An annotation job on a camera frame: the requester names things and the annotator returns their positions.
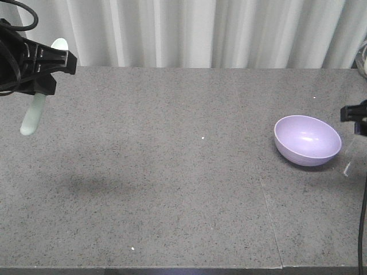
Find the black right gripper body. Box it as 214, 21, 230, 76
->
340, 100, 367, 133

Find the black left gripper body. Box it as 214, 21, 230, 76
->
1, 18, 77, 95

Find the mint green plastic spoon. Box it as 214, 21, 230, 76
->
20, 38, 69, 136

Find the purple plastic bowl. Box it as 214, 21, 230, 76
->
274, 115, 342, 167

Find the white blender with clear jar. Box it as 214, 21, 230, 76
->
355, 40, 367, 78

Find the white pleated curtain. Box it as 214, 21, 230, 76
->
0, 0, 367, 69

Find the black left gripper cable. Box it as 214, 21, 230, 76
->
0, 0, 40, 97

